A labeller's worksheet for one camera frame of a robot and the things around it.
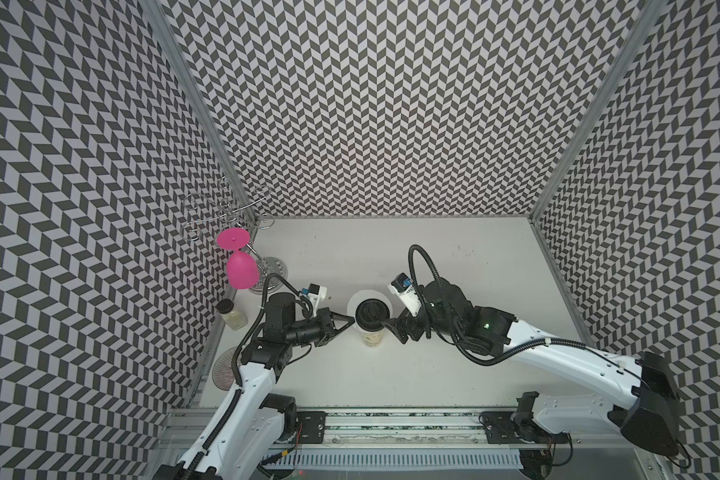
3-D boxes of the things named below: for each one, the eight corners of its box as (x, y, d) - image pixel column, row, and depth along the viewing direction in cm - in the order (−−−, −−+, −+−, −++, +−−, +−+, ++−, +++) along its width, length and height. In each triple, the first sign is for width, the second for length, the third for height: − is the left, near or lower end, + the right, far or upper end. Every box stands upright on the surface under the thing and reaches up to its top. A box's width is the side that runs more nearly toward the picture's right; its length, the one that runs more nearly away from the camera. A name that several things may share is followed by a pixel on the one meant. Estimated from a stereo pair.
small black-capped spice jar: (229, 330, 90) (213, 313, 81) (233, 316, 93) (218, 298, 84) (246, 330, 90) (232, 313, 81) (250, 316, 93) (237, 298, 84)
